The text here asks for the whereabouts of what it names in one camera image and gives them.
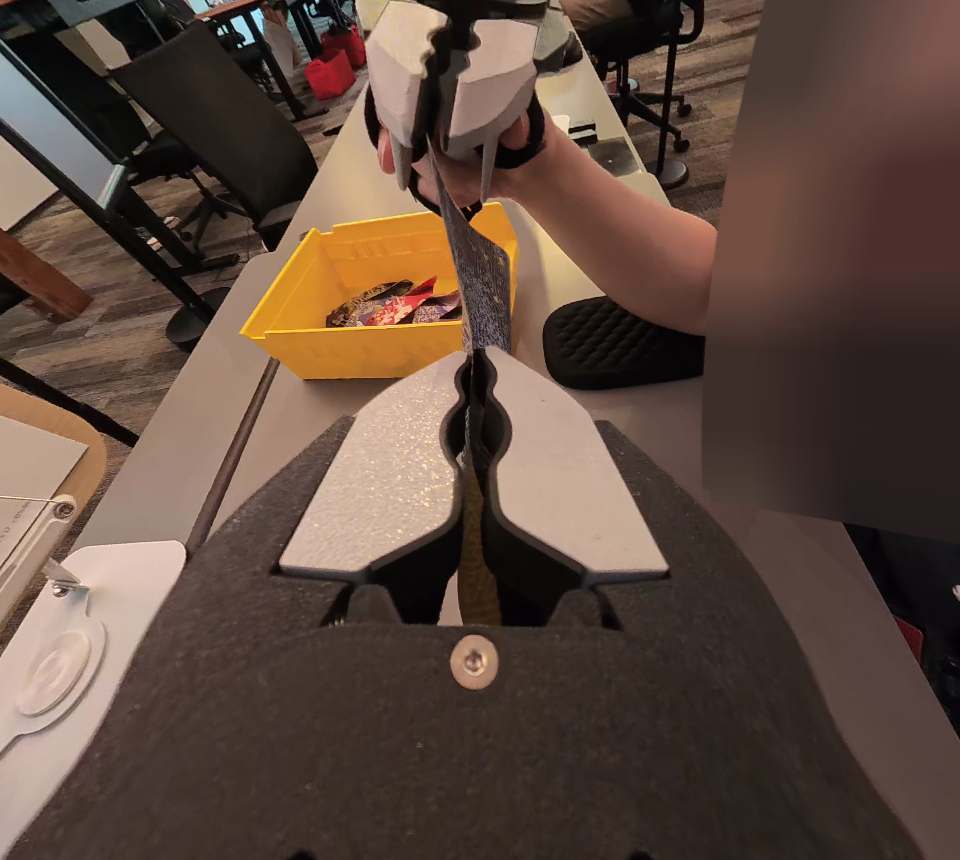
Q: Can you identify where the yellow plastic bin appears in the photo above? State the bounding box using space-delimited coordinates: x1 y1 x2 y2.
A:
238 201 521 382

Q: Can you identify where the person's right hand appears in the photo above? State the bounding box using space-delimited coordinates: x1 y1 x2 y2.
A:
377 113 573 208

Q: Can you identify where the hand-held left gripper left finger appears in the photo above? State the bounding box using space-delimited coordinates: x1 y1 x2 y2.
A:
277 352 475 627

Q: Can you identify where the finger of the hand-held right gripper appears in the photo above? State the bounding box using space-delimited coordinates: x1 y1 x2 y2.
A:
438 18 541 161
365 0 453 153

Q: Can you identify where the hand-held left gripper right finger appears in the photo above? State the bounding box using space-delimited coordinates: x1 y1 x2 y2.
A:
477 347 672 627

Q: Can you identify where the white board on black stand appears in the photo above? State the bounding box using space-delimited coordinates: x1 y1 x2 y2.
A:
0 42 235 352

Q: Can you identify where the black elbow rest pad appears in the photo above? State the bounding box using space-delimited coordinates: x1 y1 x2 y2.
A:
542 296 708 393

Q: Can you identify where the pile of patterned origami papers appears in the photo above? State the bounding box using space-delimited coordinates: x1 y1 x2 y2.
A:
324 275 465 330

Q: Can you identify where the red bag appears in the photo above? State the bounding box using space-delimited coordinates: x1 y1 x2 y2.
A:
302 23 370 102

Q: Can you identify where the person's right forearm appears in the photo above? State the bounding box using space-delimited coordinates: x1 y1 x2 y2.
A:
517 143 719 337

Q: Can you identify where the instruction board on stand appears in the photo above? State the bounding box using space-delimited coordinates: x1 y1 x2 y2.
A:
0 383 189 853

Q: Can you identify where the black pole round base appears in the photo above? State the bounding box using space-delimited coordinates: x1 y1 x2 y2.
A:
657 12 693 192

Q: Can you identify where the black mesh office chair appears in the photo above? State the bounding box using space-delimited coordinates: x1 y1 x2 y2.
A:
107 20 321 255

